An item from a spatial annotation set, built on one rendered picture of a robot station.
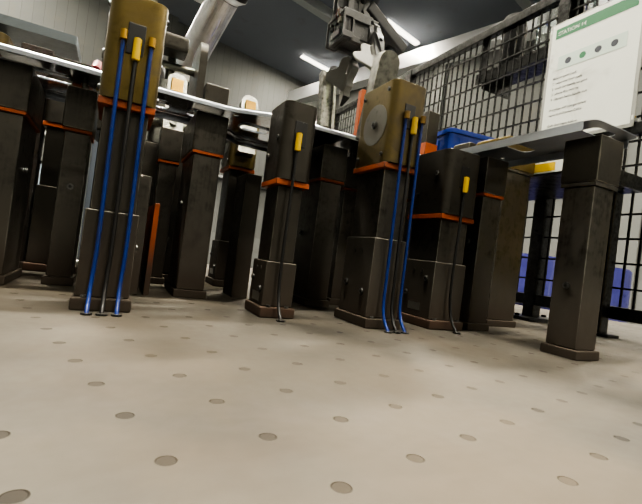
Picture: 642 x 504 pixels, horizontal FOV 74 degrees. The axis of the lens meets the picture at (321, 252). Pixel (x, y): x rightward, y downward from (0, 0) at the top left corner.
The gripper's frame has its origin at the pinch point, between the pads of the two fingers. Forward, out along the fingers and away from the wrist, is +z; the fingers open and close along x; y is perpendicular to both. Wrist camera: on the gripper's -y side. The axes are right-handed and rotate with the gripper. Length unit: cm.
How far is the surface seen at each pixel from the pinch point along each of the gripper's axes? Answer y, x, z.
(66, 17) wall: 173, -1031, -422
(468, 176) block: -7.6, 23.6, 17.2
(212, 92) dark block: 25.1, -18.2, 0.8
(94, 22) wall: 120, -1046, -436
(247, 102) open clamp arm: 18.4, -14.7, 2.1
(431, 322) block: -3.7, 23.4, 40.3
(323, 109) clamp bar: 1.1, -13.8, -0.7
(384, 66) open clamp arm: 6.5, 18.0, 2.2
